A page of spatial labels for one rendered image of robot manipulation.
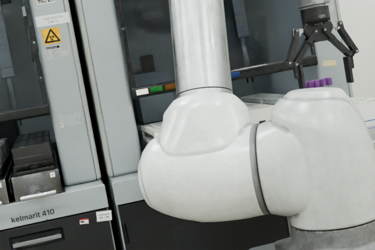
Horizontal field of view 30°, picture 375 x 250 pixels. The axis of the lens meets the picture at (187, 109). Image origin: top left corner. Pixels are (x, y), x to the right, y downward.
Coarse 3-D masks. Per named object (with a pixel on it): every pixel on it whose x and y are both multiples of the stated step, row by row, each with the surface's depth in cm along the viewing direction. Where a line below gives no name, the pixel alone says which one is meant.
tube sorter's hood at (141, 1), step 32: (128, 0) 213; (160, 0) 215; (224, 0) 219; (256, 0) 221; (288, 0) 223; (128, 32) 213; (160, 32) 215; (256, 32) 221; (288, 32) 223; (128, 64) 213; (160, 64) 215; (256, 64) 222
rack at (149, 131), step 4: (148, 124) 229; (152, 124) 226; (156, 124) 224; (160, 124) 221; (144, 128) 221; (148, 128) 214; (152, 128) 213; (156, 128) 210; (160, 128) 209; (144, 132) 228; (148, 132) 212; (152, 132) 204; (156, 132) 201; (144, 136) 227; (148, 136) 228; (152, 136) 226; (156, 136) 201; (144, 140) 227; (148, 140) 216
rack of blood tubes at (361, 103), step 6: (354, 102) 171; (360, 102) 168; (366, 102) 168; (372, 102) 169; (360, 108) 168; (366, 108) 169; (372, 108) 169; (366, 114) 169; (372, 114) 169; (366, 120) 169
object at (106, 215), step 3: (108, 210) 206; (111, 210) 206; (96, 213) 205; (99, 213) 206; (102, 213) 206; (105, 213) 206; (108, 213) 206; (111, 213) 206; (99, 216) 206; (102, 216) 206; (105, 216) 206; (108, 216) 206; (111, 216) 206; (99, 219) 206; (102, 219) 206; (105, 219) 206; (108, 219) 206; (111, 219) 206
